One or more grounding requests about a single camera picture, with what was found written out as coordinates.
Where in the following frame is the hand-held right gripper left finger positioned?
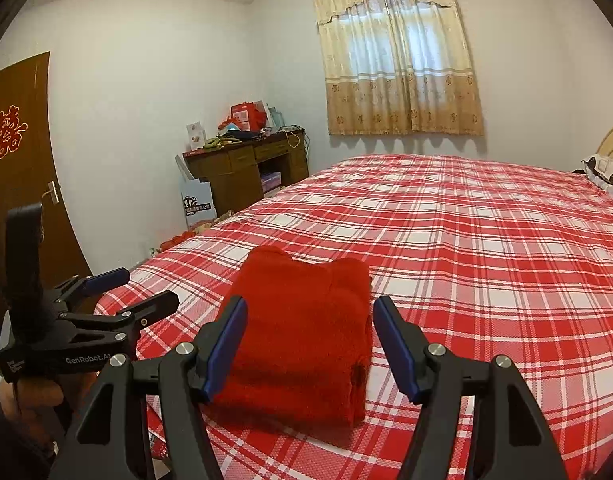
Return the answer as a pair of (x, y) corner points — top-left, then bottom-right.
(49, 296), (248, 480)

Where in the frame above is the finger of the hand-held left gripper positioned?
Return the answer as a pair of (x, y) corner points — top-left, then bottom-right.
(46, 267), (131, 306)
(59, 290), (180, 356)

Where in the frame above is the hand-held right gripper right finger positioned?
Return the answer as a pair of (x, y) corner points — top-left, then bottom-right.
(373, 295), (569, 480)

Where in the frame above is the red knit sweater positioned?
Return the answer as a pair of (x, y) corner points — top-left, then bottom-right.
(209, 245), (374, 428)

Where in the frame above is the person's left forearm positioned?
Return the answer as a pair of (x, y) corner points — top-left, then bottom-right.
(0, 390), (57, 480)

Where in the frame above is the person's left hand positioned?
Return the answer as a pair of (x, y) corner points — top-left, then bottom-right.
(0, 372), (94, 428)

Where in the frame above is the brown wooden door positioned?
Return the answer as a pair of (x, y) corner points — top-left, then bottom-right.
(0, 51), (94, 346)

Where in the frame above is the white paper bag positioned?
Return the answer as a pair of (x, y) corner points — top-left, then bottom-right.
(175, 154), (217, 228)

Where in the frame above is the bed with red plaid sheet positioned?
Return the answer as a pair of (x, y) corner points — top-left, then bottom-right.
(94, 154), (613, 480)

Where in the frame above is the red paper door decoration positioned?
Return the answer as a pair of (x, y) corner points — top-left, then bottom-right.
(0, 106), (28, 160)

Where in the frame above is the brown wooden desk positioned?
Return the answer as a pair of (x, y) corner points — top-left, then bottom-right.
(183, 128), (309, 218)

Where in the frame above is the white upright card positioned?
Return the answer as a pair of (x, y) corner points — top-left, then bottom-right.
(185, 121), (207, 152)

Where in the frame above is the red gift box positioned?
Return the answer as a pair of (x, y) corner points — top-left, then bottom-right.
(230, 101), (266, 133)

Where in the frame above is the grey patterned pillow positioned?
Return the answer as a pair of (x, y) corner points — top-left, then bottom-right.
(581, 154), (613, 203)

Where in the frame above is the beige window curtain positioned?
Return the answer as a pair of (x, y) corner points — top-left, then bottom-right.
(310, 0), (485, 137)

